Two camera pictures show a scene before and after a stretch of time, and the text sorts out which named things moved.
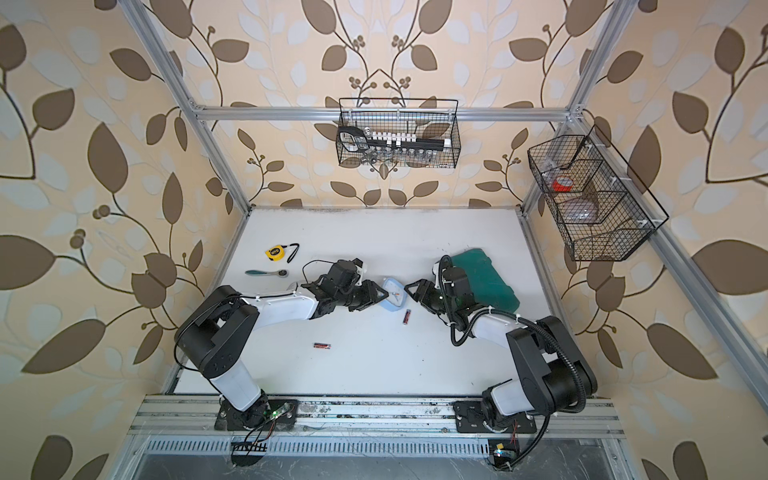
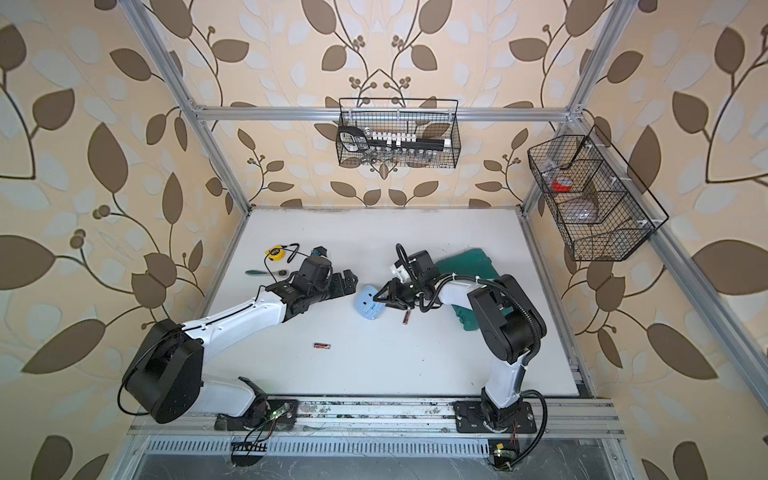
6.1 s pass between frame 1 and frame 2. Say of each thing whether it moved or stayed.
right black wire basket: stayed
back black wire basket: stayed
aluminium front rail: stayed
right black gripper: moved
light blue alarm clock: moved
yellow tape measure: stayed
